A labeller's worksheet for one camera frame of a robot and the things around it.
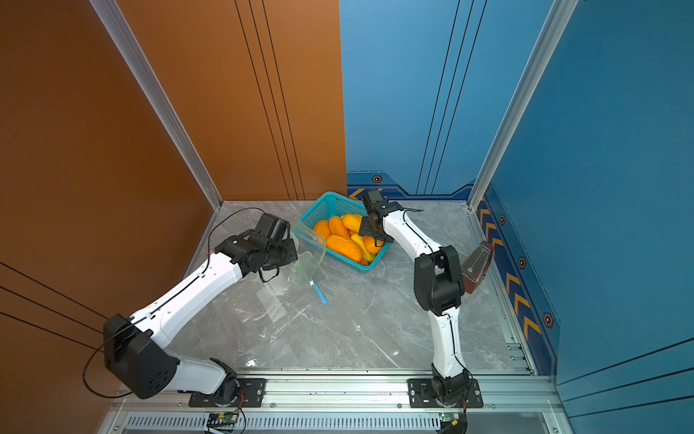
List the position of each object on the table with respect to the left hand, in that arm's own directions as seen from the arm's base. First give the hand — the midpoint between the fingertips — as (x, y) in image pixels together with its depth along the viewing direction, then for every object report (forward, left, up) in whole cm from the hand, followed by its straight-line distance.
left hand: (295, 248), depth 82 cm
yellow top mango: (+19, -17, -9) cm, 26 cm away
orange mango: (+8, -24, -8) cm, 26 cm away
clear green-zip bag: (+3, -4, -6) cm, 8 cm away
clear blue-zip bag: (-9, +5, -18) cm, 21 cm away
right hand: (+14, -25, -9) cm, 30 cm away
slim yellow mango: (+7, -23, -14) cm, 27 cm away
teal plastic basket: (+32, -8, -13) cm, 35 cm away
